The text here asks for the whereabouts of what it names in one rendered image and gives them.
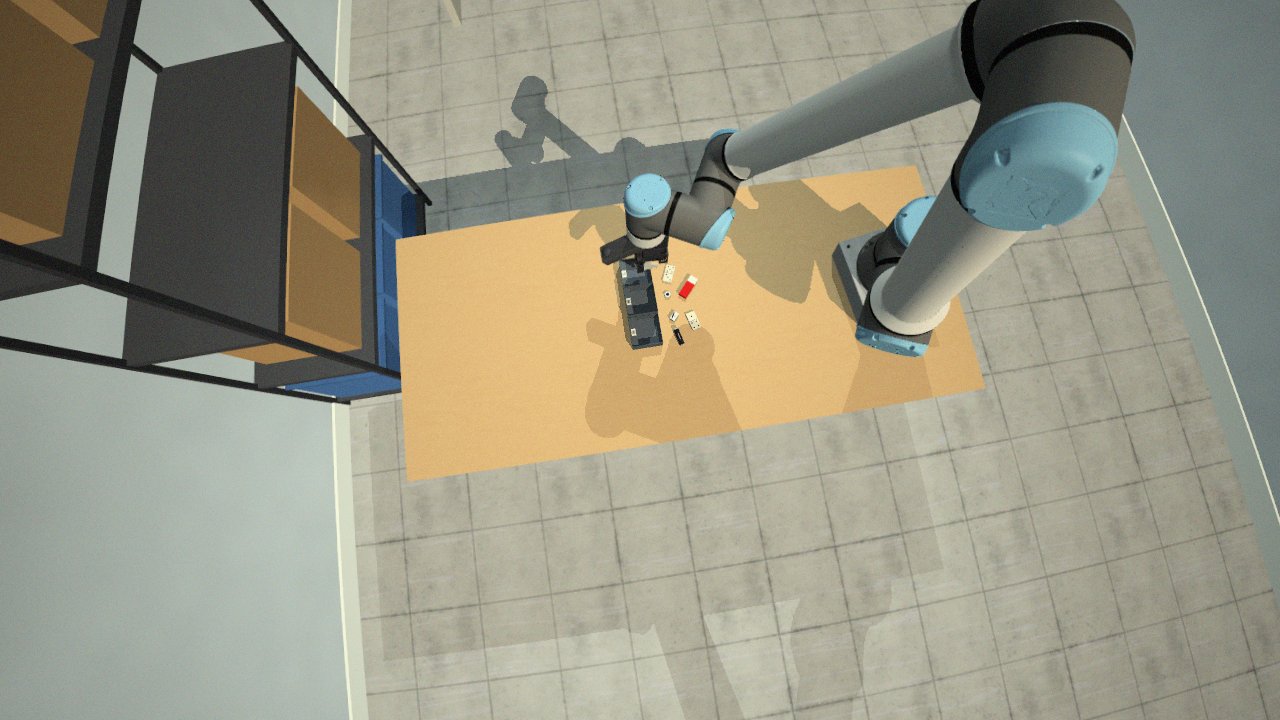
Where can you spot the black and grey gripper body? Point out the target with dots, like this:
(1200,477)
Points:
(651,254)

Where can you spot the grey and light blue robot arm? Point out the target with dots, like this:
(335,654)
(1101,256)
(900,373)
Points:
(1042,148)

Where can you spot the dark grey rack of bins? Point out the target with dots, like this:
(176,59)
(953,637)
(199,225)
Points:
(640,303)

